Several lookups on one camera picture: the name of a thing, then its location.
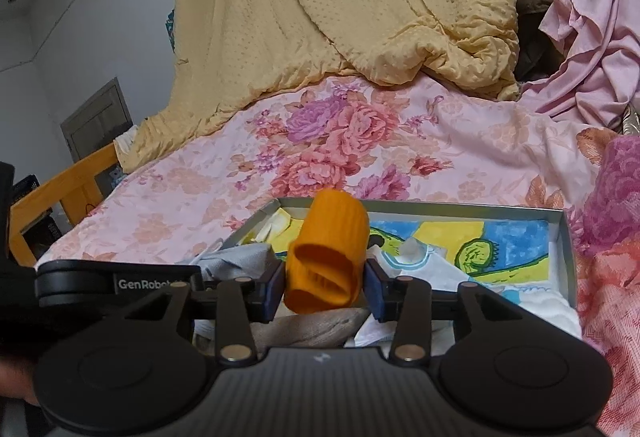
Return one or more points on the grey face mask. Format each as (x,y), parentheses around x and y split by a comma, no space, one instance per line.
(235,262)

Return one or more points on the white gauze cloth whale print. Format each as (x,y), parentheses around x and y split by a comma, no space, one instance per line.
(440,269)

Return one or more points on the floral pink bedsheet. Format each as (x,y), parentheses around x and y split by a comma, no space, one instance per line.
(400,142)

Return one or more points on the person's left hand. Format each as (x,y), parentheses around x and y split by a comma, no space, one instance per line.
(17,382)

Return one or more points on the teal patterned cloth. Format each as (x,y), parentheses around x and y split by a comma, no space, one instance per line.
(170,32)

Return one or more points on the pink garment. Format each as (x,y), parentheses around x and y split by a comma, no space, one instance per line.
(595,47)

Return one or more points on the orange ribbed holder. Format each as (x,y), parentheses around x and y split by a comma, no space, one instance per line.
(330,247)

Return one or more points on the white crumpled cloth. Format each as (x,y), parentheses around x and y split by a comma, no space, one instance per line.
(126,142)

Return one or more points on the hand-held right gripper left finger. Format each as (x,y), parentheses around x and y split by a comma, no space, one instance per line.
(272,292)

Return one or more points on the grey wall cabinet door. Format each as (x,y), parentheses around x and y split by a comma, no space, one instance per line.
(97,117)

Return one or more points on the shallow box with dinosaur drawing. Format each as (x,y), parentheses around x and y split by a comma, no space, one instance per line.
(520,242)

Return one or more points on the yellow dotted quilt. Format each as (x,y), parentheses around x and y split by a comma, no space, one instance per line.
(325,17)

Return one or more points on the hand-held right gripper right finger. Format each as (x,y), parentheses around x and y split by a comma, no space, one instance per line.
(376,292)

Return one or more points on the pale yellow crumpled item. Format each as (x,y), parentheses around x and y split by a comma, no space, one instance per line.
(275,227)

